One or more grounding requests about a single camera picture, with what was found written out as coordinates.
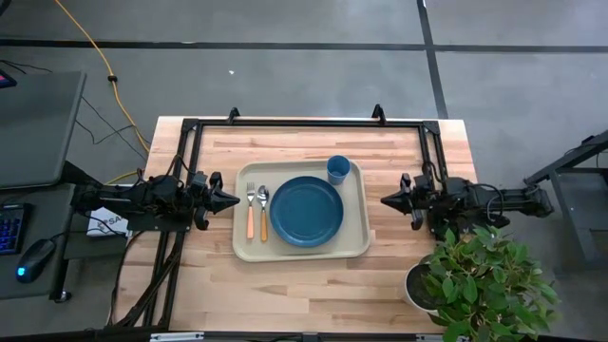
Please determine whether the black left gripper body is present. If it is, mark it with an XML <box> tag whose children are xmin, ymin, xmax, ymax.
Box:
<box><xmin>188</xmin><ymin>171</ymin><xmax>223</xmax><ymax>232</ymax></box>

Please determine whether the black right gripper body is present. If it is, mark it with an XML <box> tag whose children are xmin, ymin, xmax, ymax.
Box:
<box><xmin>401</xmin><ymin>173</ymin><xmax>446</xmax><ymax>231</ymax></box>

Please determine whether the fork with peach handle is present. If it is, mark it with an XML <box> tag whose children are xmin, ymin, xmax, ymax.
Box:
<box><xmin>245</xmin><ymin>181</ymin><xmax>257</xmax><ymax>240</ymax></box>

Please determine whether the spoon with orange handle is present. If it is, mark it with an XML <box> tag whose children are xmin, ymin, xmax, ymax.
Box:
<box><xmin>256</xmin><ymin>184</ymin><xmax>271</xmax><ymax>243</ymax></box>

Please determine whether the blue cup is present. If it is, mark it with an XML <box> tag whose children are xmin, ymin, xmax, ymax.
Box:
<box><xmin>326</xmin><ymin>154</ymin><xmax>352</xmax><ymax>186</ymax></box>

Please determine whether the blue plate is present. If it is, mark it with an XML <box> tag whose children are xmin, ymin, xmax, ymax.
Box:
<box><xmin>269</xmin><ymin>176</ymin><xmax>345</xmax><ymax>249</ymax></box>

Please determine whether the beige plastic tray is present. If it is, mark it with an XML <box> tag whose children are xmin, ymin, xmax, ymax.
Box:
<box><xmin>231</xmin><ymin>159</ymin><xmax>371</xmax><ymax>263</ymax></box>

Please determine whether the white plant pot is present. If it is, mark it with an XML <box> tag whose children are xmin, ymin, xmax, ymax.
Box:
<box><xmin>404</xmin><ymin>262</ymin><xmax>444</xmax><ymax>317</ymax></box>

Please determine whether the white labelled box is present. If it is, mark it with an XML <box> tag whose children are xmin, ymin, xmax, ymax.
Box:
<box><xmin>86</xmin><ymin>207</ymin><xmax>132</xmax><ymax>238</ymax></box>

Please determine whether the green leafy plant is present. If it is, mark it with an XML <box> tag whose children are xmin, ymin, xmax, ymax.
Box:
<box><xmin>420</xmin><ymin>225</ymin><xmax>561</xmax><ymax>342</ymax></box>

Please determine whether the black side table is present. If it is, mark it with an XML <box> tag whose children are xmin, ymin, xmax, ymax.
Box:
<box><xmin>523</xmin><ymin>128</ymin><xmax>608</xmax><ymax>276</ymax></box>

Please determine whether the dark grey side desk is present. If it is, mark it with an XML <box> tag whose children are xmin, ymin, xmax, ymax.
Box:
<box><xmin>0</xmin><ymin>161</ymin><xmax>104</xmax><ymax>304</ymax></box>

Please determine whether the black computer mouse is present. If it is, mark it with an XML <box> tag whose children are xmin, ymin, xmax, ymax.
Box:
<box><xmin>16</xmin><ymin>238</ymin><xmax>57</xmax><ymax>285</ymax></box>

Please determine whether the dark grey flat panel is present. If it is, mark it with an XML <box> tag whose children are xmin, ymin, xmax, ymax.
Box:
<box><xmin>0</xmin><ymin>70</ymin><xmax>87</xmax><ymax>190</ymax></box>

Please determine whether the backlit black keyboard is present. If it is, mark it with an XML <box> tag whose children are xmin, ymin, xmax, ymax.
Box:
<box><xmin>0</xmin><ymin>202</ymin><xmax>32</xmax><ymax>257</ymax></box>

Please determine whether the black aluminium rig frame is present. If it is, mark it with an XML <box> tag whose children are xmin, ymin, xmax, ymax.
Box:
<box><xmin>106</xmin><ymin>103</ymin><xmax>450</xmax><ymax>333</ymax></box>

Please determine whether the silver metal bracket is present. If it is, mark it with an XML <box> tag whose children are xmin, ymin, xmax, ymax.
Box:
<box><xmin>415</xmin><ymin>333</ymin><xmax>469</xmax><ymax>342</ymax></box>
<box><xmin>149</xmin><ymin>332</ymin><xmax>205</xmax><ymax>342</ymax></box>

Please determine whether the yellow cable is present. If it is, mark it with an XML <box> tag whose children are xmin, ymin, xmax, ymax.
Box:
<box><xmin>52</xmin><ymin>0</ymin><xmax>153</xmax><ymax>186</ymax></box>

